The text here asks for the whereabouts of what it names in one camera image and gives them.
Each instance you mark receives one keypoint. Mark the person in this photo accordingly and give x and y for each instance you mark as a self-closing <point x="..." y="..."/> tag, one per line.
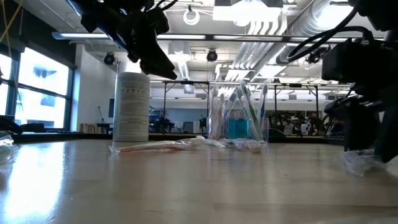
<point x="287" y="126"/>

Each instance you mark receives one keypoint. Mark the clear cup with toothbrushes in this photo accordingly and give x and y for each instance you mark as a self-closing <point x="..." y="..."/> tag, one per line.
<point x="186" y="82"/>

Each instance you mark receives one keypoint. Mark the white ceiling light panel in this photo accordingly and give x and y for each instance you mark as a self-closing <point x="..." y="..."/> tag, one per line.
<point x="245" y="14"/>

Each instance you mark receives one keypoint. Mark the black aluminium table frame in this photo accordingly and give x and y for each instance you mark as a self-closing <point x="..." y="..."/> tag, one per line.
<point x="62" y="137"/>

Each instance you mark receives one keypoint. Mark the low wooden shelf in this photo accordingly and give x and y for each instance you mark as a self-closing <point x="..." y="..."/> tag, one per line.
<point x="94" y="128"/>

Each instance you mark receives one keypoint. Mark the black ceiling camera cluster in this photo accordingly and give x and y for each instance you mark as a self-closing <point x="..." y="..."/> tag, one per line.
<point x="315" y="56"/>

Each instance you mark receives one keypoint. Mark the small silver air duct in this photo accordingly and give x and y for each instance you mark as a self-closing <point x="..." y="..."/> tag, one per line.
<point x="179" y="57"/>

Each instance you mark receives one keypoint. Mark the blue mouthwash bottle white cap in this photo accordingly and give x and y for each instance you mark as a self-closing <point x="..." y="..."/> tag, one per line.
<point x="245" y="129"/>
<point x="234" y="129"/>

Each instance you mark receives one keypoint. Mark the white wipes canister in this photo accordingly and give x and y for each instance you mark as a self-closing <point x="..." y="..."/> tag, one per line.
<point x="132" y="109"/>

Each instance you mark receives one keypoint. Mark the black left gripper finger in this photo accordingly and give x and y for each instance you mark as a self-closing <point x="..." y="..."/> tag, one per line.
<point x="155" y="69"/>
<point x="160" y="57"/>

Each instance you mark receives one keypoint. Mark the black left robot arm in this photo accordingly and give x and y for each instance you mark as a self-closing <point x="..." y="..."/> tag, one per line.
<point x="105" y="12"/>

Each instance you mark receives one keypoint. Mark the black ceiling dome camera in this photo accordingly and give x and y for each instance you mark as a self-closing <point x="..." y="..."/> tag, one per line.
<point x="212" y="56"/>
<point x="109" y="58"/>

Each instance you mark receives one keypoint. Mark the large window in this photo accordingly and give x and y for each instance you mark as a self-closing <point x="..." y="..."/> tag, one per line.
<point x="40" y="105"/>

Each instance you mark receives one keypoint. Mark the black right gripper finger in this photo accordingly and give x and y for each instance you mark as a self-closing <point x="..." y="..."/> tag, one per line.
<point x="388" y="130"/>
<point x="357" y="130"/>

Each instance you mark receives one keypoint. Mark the pink toothbrush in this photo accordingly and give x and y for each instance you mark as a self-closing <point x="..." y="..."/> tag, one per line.
<point x="214" y="109"/>

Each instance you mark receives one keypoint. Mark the clear acrylic organizer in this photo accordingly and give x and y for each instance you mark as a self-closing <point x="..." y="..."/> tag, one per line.
<point x="265" y="133"/>

